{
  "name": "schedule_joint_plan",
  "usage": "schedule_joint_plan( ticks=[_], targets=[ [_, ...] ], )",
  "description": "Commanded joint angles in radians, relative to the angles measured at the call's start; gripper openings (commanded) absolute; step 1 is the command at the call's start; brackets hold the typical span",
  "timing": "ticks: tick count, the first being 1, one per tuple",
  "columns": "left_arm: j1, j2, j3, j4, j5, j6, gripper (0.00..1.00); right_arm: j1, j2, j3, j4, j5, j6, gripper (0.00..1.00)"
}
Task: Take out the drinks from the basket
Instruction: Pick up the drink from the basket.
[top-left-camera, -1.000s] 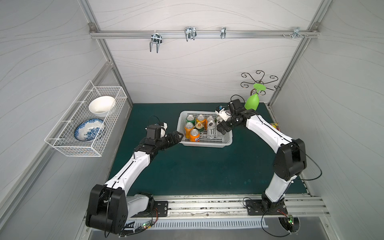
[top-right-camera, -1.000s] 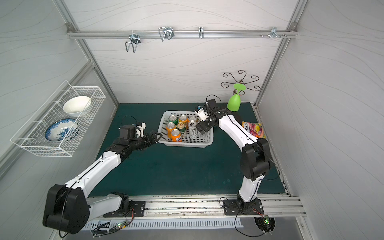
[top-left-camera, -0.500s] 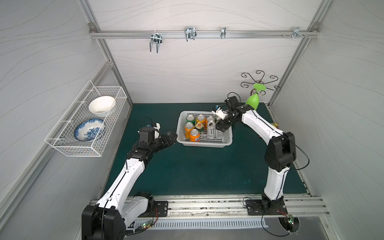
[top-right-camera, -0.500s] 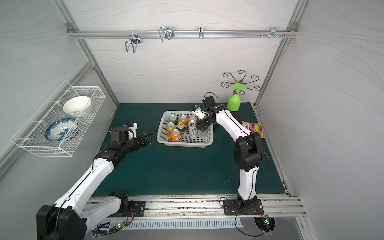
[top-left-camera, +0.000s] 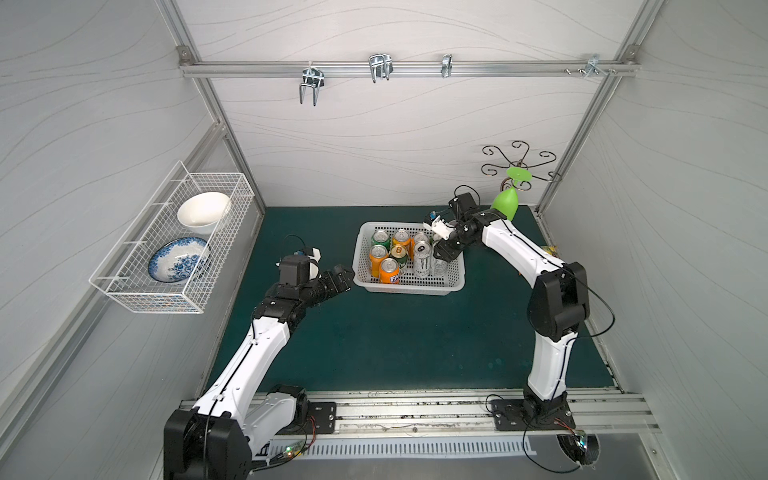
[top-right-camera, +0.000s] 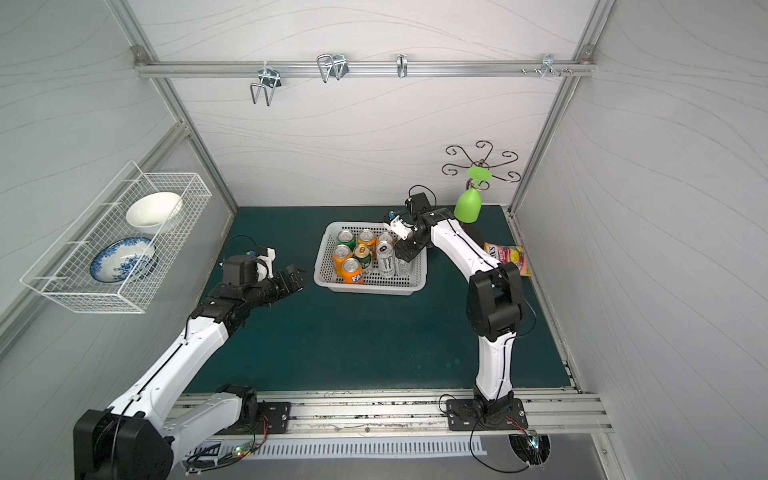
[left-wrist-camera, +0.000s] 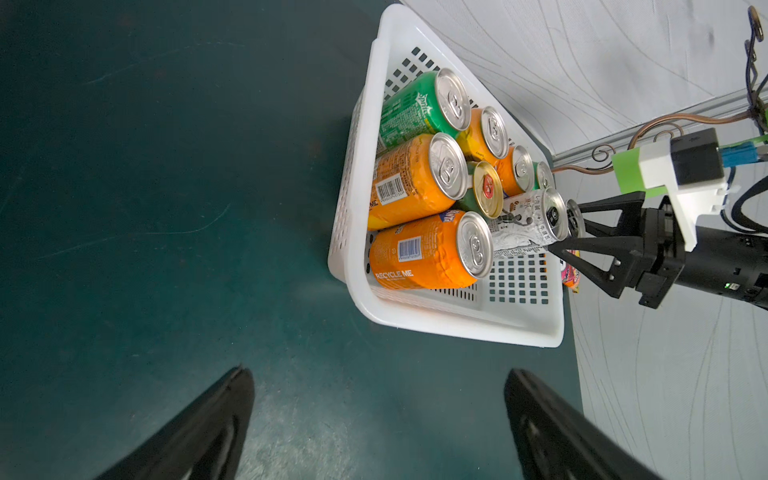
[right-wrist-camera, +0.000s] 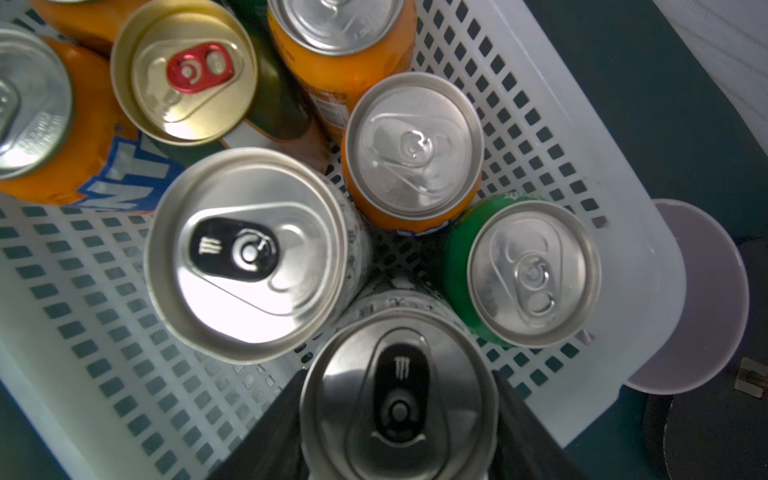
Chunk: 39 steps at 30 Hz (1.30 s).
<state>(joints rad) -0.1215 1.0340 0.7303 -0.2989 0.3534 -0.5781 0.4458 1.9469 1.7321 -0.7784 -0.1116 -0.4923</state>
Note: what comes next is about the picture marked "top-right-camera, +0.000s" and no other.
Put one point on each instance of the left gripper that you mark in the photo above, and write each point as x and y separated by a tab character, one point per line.
279	283

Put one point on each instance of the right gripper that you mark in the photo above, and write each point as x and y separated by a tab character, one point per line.
411	243

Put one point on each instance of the orange Fanta can front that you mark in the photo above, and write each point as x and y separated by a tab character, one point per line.
351	270

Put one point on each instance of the orange fanta can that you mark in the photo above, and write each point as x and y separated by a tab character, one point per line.
351	270
387	237

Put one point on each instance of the white Monster can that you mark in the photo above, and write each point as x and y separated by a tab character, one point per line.
403	265
386	259

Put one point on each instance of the orange soda can yellow band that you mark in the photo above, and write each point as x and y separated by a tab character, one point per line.
340	254

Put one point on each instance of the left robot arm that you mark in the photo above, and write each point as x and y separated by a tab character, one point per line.
134	438

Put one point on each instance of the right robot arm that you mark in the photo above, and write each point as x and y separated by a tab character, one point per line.
494	304

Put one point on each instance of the orange Fanta can back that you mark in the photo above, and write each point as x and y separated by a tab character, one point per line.
387	237

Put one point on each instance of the orange soda can back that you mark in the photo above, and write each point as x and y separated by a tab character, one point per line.
368	238

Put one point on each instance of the green gold-top can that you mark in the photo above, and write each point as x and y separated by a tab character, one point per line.
364	256

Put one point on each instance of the green Sprite can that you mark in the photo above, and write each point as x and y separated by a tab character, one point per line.
348	238

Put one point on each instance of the green lamp with dark base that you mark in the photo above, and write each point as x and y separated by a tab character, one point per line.
469	204

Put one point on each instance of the Fox's candy bag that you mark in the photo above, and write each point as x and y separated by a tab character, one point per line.
510	254

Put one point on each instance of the white bowl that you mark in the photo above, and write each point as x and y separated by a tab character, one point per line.
155	213

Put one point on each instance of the blue patterned plate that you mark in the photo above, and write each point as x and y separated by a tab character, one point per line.
129	258

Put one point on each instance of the metal hook middle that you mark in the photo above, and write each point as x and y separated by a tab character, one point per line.
332	65

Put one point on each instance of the double metal hook left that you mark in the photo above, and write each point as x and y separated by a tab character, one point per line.
268	81

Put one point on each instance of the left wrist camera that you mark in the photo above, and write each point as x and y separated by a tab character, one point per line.
249	268

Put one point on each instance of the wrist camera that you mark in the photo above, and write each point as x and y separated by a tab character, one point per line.
408	216
249	268

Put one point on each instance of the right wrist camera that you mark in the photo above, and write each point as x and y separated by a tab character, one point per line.
408	216

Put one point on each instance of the black scroll wall hook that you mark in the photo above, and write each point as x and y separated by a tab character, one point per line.
500	169

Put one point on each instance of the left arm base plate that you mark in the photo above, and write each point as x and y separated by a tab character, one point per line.
271	418

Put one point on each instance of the white wire wall basket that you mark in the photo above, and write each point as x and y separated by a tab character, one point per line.
61	274

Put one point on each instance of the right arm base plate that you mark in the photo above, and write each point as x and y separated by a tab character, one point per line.
465	415

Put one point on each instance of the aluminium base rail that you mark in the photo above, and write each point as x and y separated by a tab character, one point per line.
421	412

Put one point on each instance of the metal rail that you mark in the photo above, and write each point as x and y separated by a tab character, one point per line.
357	69

